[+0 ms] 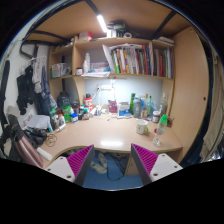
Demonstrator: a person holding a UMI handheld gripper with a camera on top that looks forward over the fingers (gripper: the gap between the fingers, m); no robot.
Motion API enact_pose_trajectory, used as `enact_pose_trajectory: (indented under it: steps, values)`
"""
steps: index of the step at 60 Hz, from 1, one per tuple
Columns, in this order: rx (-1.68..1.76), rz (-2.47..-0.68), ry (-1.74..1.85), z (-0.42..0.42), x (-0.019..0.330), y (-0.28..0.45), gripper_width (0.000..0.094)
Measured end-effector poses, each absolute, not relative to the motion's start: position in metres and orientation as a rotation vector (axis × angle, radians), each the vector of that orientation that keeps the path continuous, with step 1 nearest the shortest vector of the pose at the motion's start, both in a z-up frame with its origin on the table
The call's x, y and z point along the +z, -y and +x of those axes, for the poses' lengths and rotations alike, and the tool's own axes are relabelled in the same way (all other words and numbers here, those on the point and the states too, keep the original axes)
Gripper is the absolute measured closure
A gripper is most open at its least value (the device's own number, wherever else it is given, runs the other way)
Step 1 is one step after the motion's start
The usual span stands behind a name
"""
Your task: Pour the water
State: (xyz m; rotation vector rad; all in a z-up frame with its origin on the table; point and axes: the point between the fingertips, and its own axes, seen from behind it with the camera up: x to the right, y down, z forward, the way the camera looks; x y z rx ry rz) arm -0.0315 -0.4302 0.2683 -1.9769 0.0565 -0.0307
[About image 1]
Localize green box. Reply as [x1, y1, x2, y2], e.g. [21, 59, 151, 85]
[62, 106, 71, 115]

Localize wooden corner desk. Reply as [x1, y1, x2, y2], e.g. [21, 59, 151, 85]
[41, 114, 183, 163]

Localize grey slipper pair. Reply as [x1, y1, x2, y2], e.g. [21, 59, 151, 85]
[90, 153, 108, 174]

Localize red white tub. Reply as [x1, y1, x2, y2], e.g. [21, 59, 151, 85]
[84, 97, 93, 111]

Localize white ceramic mug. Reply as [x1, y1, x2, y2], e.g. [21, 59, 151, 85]
[136, 119, 148, 134]

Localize clear plastic storage box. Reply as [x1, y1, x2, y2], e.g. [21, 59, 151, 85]
[51, 63, 68, 78]

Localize green tall bottle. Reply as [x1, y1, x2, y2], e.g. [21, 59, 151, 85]
[130, 93, 135, 115]

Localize white paper stack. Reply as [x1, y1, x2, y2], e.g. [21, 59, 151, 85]
[27, 115, 50, 129]

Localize pink chair backrest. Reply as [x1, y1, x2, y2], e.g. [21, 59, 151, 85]
[7, 114, 44, 169]

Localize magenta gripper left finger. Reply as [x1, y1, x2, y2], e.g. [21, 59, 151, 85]
[46, 145, 95, 186]

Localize white tape roll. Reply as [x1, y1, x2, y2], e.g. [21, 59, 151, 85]
[123, 32, 132, 38]

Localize white tube light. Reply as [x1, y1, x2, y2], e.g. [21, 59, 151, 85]
[97, 14, 107, 33]

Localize white blue box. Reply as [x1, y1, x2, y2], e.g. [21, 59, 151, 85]
[118, 102, 130, 116]

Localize glass jar brown contents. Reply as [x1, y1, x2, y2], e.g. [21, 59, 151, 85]
[152, 111, 160, 123]

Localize pink pouch packet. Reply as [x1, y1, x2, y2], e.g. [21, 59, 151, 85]
[108, 100, 117, 113]

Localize white bottle on shelf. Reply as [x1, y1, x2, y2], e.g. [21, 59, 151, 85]
[84, 52, 90, 73]

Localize hanging dark clothes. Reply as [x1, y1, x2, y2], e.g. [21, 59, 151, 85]
[17, 56, 51, 115]

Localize row of books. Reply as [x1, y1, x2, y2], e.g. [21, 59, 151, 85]
[103, 42, 173, 79]

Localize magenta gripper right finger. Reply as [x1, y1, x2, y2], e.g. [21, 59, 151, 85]
[131, 144, 182, 185]

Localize white power strip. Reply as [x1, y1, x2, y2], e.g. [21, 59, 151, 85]
[97, 85, 112, 91]

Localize clear bottle green label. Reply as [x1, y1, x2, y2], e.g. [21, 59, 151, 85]
[157, 114, 167, 134]

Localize wooden wall shelf unit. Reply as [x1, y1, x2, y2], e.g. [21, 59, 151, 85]
[49, 38, 174, 109]

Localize black backpack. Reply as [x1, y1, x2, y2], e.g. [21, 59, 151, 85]
[57, 91, 70, 107]

